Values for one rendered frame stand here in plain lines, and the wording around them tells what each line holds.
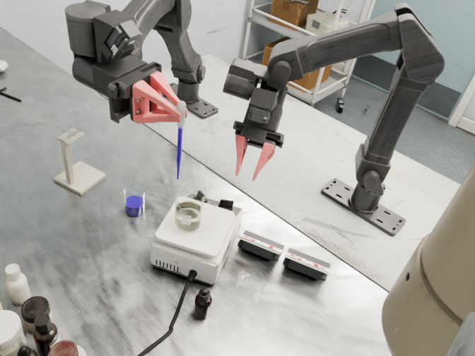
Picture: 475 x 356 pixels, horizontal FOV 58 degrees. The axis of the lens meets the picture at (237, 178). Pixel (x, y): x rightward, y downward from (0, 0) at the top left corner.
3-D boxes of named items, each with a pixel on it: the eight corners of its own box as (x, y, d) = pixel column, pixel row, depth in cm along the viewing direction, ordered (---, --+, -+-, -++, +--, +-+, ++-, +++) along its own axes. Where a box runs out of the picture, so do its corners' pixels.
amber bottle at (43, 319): (37, 361, 65) (27, 332, 60) (39, 340, 68) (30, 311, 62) (61, 357, 66) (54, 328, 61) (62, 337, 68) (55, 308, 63)
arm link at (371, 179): (365, 172, 91) (391, 178, 90) (363, 148, 98) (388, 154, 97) (356, 194, 95) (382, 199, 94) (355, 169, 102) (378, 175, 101)
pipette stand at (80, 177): (80, 163, 101) (73, 116, 93) (106, 176, 99) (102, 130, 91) (53, 181, 95) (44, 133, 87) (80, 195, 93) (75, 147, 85)
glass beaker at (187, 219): (206, 232, 79) (210, 200, 73) (177, 239, 77) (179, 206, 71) (195, 210, 83) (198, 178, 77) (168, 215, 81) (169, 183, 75)
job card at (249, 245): (244, 230, 92) (247, 217, 89) (284, 246, 90) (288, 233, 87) (234, 250, 87) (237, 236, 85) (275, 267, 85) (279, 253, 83)
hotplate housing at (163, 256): (187, 200, 96) (190, 174, 91) (243, 218, 95) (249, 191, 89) (143, 276, 79) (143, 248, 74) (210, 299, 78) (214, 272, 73)
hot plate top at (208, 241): (179, 197, 85) (179, 193, 85) (235, 215, 84) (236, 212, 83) (153, 239, 76) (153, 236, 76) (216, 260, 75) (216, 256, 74)
